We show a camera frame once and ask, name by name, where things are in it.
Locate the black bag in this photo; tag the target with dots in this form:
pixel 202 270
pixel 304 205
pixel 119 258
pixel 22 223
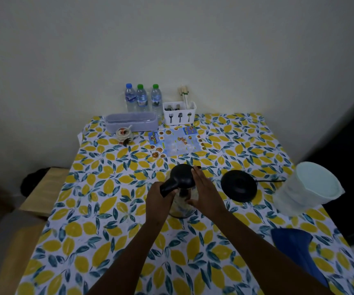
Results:
pixel 32 181

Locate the wooden bench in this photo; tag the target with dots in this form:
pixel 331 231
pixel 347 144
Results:
pixel 17 261

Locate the green cap water bottle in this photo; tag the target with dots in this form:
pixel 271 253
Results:
pixel 156 101
pixel 141 99

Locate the blue cloth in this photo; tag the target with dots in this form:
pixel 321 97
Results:
pixel 296 248

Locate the bundle of chopsticks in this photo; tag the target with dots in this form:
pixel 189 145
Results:
pixel 184 95

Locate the person's right forearm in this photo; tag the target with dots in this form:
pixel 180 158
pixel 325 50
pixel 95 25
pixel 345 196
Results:
pixel 256 254

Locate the blue printed packet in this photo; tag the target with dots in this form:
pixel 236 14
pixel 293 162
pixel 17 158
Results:
pixel 154 138

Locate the person's left fingers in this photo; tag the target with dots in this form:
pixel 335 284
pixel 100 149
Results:
pixel 170 202

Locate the white plastic jug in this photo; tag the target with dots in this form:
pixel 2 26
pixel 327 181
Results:
pixel 306 190

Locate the black round kettle base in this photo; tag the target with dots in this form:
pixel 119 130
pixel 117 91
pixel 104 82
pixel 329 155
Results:
pixel 238 185

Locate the small ceramic jar with spoon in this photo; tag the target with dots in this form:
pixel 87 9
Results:
pixel 123 134

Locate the blue cap water bottle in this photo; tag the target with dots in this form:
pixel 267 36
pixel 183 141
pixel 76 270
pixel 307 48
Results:
pixel 130 99

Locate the person's left hand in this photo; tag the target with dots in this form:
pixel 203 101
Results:
pixel 157 205

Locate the person's right thumb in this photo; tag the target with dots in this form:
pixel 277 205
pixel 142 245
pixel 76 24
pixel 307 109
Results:
pixel 192 201

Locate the wooden stool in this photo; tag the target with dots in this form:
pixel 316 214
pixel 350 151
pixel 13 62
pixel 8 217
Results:
pixel 46 190

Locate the glass kettle with black lid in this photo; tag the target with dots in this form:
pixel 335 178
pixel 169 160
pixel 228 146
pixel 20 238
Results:
pixel 181 177

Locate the person's right hand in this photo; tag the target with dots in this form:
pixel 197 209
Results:
pixel 207 196

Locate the blue printed sticker sheet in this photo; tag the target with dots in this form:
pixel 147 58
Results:
pixel 183 141

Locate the person's left forearm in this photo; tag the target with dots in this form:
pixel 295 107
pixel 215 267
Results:
pixel 127 258

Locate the lemon print tablecloth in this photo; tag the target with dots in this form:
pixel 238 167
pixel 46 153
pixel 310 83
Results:
pixel 103 196

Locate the purple lidded container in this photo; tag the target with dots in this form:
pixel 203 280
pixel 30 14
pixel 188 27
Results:
pixel 130 121

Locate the white cutlery caddy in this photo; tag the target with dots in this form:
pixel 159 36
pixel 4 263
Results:
pixel 179 117

